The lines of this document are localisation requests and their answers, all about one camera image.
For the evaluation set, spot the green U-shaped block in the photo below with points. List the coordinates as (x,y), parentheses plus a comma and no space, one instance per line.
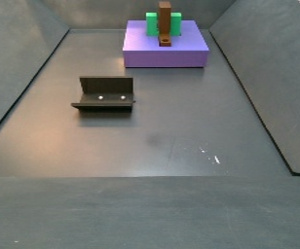
(154,24)

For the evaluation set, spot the brown upright block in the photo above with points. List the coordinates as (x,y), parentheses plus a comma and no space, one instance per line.
(165,23)

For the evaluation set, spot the black angled holder bracket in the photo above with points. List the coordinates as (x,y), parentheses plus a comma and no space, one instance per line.
(105,93)

